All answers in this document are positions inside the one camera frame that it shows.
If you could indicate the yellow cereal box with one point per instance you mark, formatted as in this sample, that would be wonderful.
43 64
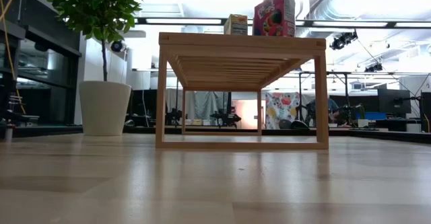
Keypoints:
237 25

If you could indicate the red cereal box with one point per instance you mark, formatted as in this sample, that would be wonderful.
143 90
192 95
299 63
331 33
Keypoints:
274 15

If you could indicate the black background robot arm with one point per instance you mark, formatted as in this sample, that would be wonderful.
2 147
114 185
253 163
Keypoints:
225 119

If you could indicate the wooden slatted shelf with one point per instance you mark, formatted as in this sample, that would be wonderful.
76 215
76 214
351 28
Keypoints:
235 44

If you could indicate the grey hanging cloth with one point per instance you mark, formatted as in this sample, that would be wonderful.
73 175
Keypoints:
202 104

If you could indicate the floral patterned cloth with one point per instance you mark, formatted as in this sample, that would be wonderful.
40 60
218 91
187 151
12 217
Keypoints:
281 109

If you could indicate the green plant in white pot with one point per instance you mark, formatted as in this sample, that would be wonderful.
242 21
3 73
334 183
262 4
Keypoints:
104 106

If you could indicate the person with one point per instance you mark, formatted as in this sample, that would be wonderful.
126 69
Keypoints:
332 108

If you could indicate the black ceiling spotlight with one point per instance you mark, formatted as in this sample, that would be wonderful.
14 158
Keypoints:
341 40
373 67

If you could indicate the small cactus in white pot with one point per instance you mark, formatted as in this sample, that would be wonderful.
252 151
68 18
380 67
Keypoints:
362 121

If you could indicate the blue box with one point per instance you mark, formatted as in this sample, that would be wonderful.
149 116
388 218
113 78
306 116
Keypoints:
375 116

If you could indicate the black computer monitor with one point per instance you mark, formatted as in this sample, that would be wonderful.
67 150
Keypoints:
394 101

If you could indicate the silver metal cylinder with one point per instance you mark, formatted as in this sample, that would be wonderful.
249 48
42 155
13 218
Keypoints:
8 133

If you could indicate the round black wall speaker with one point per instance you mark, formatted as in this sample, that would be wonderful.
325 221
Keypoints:
116 46

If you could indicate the black aluminium table frame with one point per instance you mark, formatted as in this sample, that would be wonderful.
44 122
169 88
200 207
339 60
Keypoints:
387 136

